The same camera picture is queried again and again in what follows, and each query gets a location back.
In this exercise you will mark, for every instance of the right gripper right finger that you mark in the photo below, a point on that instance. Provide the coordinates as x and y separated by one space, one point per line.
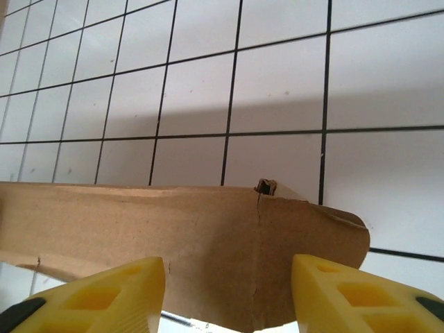
319 298

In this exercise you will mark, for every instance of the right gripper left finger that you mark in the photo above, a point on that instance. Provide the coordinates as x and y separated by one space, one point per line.
135 305

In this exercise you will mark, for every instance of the brown cardboard box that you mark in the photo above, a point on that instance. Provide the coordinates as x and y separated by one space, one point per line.
208 236

